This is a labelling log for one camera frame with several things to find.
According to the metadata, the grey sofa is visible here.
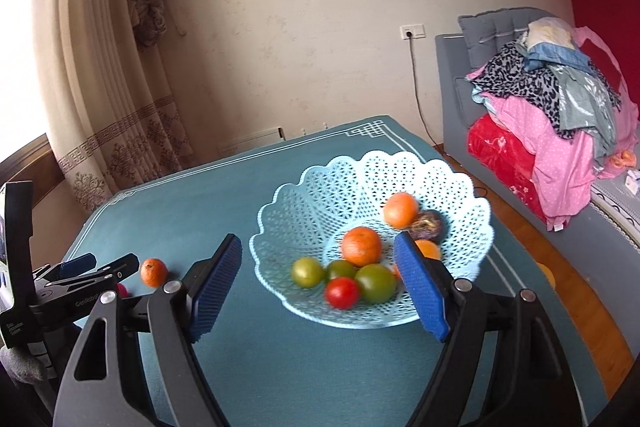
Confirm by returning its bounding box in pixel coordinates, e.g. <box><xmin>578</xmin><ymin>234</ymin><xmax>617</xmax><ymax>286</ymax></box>
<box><xmin>434</xmin><ymin>32</ymin><xmax>640</xmax><ymax>253</ymax></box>

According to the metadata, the beige patterned curtain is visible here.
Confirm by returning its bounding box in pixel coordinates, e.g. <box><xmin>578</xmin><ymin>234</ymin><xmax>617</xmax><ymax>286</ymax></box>
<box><xmin>30</xmin><ymin>0</ymin><xmax>196</xmax><ymax>212</ymax></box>

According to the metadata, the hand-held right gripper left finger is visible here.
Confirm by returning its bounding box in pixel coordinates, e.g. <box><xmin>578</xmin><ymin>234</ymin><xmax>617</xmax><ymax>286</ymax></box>
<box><xmin>52</xmin><ymin>233</ymin><xmax>244</xmax><ymax>427</ymax></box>

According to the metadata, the white and yellow cloth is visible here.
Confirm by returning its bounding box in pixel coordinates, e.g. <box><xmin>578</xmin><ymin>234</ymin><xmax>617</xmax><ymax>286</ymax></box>
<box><xmin>525</xmin><ymin>18</ymin><xmax>576</xmax><ymax>50</ymax></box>

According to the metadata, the small mandarin with dark stem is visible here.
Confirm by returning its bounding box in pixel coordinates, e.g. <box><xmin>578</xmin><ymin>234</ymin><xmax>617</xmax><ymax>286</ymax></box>
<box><xmin>140</xmin><ymin>258</ymin><xmax>167</xmax><ymax>286</ymax></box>

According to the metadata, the large orange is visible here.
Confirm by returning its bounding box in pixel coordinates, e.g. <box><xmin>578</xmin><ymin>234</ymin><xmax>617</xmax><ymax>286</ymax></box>
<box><xmin>341</xmin><ymin>227</ymin><xmax>383</xmax><ymax>268</ymax></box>

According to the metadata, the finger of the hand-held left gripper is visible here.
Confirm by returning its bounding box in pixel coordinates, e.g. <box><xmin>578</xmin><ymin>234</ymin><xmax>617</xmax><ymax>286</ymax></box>
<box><xmin>59</xmin><ymin>253</ymin><xmax>97</xmax><ymax>277</ymax></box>
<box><xmin>60</xmin><ymin>253</ymin><xmax>141</xmax><ymax>295</ymax></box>

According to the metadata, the dark passion fruit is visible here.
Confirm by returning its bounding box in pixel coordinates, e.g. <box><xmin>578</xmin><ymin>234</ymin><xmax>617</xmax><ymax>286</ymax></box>
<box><xmin>407</xmin><ymin>210</ymin><xmax>444</xmax><ymax>242</ymax></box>

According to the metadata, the small green tomato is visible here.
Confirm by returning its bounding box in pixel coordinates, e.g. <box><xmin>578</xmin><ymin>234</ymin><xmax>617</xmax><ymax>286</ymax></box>
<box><xmin>325</xmin><ymin>259</ymin><xmax>358</xmax><ymax>283</ymax></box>
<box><xmin>291</xmin><ymin>257</ymin><xmax>326</xmax><ymax>289</ymax></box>

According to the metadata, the light blue lattice basket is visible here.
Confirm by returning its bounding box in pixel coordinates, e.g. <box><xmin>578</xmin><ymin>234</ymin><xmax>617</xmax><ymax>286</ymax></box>
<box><xmin>248</xmin><ymin>149</ymin><xmax>496</xmax><ymax>332</ymax></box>

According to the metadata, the window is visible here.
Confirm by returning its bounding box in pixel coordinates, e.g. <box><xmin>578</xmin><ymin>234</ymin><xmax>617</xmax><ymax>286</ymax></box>
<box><xmin>0</xmin><ymin>0</ymin><xmax>63</xmax><ymax>208</ymax></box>

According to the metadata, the blue denim cloth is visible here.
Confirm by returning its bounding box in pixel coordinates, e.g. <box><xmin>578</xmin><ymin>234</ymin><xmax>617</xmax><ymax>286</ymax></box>
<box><xmin>520</xmin><ymin>42</ymin><xmax>593</xmax><ymax>75</ymax></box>

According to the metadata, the large green tomato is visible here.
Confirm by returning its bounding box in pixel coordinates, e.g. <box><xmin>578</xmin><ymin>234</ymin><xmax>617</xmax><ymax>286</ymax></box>
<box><xmin>355</xmin><ymin>264</ymin><xmax>397</xmax><ymax>304</ymax></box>

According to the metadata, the grey cushion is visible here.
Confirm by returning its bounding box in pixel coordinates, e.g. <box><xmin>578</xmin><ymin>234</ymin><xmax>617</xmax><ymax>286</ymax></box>
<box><xmin>458</xmin><ymin>7</ymin><xmax>553</xmax><ymax>72</ymax></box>

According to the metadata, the person's left hand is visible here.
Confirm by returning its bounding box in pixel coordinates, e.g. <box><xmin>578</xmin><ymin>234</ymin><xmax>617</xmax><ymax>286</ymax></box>
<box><xmin>0</xmin><ymin>346</ymin><xmax>47</xmax><ymax>384</ymax></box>

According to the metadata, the black power cable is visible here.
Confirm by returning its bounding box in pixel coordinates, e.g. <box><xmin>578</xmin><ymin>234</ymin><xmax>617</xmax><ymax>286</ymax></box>
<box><xmin>410</xmin><ymin>38</ymin><xmax>451</xmax><ymax>152</ymax></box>

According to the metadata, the red floral blanket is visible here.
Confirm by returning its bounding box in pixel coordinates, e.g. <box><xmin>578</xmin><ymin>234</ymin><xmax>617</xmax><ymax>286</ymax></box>
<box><xmin>467</xmin><ymin>114</ymin><xmax>548</xmax><ymax>225</ymax></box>

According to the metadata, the pile of clothes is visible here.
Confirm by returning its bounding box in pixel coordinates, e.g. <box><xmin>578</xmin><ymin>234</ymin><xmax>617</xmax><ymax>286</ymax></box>
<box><xmin>480</xmin><ymin>24</ymin><xmax>631</xmax><ymax>233</ymax></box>

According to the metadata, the red headboard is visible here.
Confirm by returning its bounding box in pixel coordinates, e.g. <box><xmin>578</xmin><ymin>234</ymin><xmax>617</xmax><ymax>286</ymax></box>
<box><xmin>565</xmin><ymin>0</ymin><xmax>640</xmax><ymax>102</ymax></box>

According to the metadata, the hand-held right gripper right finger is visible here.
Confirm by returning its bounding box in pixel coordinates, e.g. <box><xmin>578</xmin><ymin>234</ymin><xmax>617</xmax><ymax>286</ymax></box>
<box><xmin>392</xmin><ymin>230</ymin><xmax>584</xmax><ymax>427</ymax></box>

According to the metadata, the grey-green floral cloth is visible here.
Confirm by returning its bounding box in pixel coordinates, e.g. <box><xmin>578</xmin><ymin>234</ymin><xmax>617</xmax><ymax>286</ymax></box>
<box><xmin>552</xmin><ymin>67</ymin><xmax>621</xmax><ymax>162</ymax></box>

